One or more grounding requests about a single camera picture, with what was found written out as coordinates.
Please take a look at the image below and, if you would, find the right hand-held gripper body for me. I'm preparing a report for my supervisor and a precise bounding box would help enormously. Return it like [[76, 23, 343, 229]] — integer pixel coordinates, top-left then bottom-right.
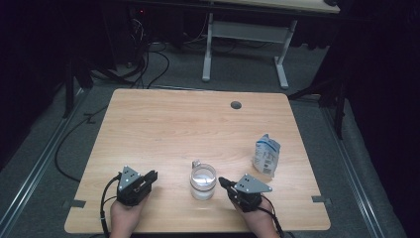
[[231, 173, 273, 212]]

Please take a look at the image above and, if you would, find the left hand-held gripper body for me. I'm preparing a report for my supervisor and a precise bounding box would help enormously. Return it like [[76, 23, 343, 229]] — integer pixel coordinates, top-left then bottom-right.
[[116, 165, 153, 207]]

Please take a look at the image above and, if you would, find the clear glass jar hinged lid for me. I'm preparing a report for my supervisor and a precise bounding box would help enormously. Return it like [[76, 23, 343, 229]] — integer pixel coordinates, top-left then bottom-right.
[[189, 159, 218, 201]]

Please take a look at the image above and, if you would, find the white blue plastic bag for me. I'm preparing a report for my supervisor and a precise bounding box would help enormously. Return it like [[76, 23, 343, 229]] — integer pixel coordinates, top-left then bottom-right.
[[252, 133, 281, 179]]

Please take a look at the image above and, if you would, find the person's right hand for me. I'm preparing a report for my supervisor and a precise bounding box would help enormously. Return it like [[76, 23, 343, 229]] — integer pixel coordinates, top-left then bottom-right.
[[232, 202, 281, 238]]

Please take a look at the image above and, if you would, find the person's left hand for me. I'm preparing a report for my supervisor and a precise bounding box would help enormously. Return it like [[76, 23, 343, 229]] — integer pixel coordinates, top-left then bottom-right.
[[109, 197, 150, 238]]

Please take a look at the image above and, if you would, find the black metal stand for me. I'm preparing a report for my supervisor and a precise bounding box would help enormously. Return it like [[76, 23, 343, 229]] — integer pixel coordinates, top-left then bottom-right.
[[61, 56, 95, 120], [288, 65, 351, 140]]

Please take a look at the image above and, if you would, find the dark computer tower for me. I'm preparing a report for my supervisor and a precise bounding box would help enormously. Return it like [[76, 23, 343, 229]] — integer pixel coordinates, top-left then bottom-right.
[[102, 6, 150, 67]]

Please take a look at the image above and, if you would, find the left hand-held gripper black cable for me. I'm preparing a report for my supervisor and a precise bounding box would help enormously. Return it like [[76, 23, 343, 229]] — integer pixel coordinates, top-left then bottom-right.
[[99, 173, 122, 238]]

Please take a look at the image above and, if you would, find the hand-held gripper black cable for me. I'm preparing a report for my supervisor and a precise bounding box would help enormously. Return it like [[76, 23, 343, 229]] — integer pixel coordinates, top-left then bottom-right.
[[99, 173, 122, 238], [261, 196, 285, 238]]

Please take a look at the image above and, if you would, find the right hand-held gripper black cable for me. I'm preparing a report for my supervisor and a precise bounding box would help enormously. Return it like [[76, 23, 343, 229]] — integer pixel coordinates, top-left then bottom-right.
[[261, 196, 285, 238]]

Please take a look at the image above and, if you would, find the long black floor cable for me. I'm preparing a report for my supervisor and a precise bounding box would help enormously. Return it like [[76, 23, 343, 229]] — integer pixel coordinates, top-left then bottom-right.
[[53, 104, 110, 183]]

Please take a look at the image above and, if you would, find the metal floor rail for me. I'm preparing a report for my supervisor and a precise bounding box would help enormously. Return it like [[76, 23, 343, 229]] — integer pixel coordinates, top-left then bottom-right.
[[321, 105, 385, 238], [0, 87, 90, 238]]

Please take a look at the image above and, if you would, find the curved black floor cable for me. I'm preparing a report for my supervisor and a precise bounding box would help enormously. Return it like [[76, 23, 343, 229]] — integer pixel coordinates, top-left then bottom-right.
[[147, 49, 171, 89]]

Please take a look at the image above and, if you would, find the white metal frame desk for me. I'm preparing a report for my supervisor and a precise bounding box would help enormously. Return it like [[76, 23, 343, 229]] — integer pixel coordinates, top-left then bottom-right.
[[201, 0, 341, 90]]

